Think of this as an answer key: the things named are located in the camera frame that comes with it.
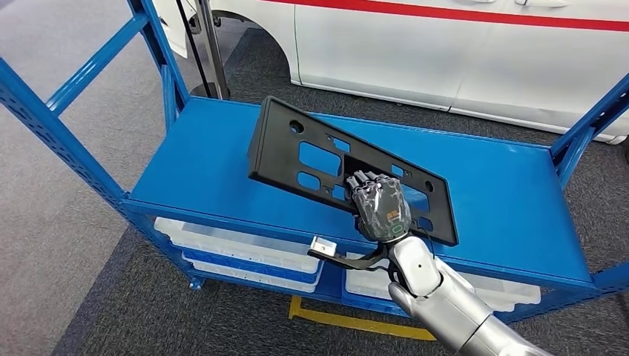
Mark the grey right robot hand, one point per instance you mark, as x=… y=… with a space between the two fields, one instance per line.
x=381 y=211

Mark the black plastic plate bracket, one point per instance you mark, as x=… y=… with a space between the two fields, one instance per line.
x=275 y=147

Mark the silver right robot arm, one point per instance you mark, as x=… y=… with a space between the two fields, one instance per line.
x=452 y=304

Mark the blue metal shelf rack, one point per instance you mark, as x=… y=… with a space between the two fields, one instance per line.
x=206 y=162

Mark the blue plastic storage bin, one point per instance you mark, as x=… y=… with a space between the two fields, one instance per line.
x=373 y=304
x=245 y=269

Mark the yellow floor tape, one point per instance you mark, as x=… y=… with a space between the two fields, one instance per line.
x=354 y=324

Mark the white car with red stripe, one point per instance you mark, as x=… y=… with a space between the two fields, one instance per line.
x=393 y=59

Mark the grey metal pole stand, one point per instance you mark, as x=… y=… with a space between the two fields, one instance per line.
x=211 y=44

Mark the thin black pole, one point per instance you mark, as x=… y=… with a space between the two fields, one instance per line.
x=191 y=44

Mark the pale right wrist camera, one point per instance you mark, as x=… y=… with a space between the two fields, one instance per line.
x=323 y=245

